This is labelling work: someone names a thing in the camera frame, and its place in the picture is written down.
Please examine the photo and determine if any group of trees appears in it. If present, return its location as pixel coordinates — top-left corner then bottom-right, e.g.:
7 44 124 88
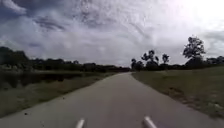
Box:
130 49 224 72

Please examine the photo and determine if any robot's own part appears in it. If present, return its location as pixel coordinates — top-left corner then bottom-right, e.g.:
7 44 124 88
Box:
75 118 86 128
143 115 158 128

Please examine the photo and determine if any tall lone tree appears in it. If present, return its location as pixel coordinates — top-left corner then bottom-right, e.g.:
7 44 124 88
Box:
182 35 207 70

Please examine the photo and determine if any shaded grass verge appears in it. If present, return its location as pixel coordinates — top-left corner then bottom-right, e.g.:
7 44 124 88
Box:
0 72 118 118

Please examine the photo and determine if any pond water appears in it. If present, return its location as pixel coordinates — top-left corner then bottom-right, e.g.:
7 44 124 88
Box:
0 72 98 90

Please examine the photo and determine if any distant tree line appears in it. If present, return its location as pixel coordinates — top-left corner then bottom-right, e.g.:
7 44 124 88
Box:
0 46 132 74

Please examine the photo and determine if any grey paved path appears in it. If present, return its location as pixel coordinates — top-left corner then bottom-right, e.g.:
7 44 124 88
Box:
0 72 224 128

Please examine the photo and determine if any grass verge with bare patches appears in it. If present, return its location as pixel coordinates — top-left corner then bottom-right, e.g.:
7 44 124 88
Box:
131 65 224 120

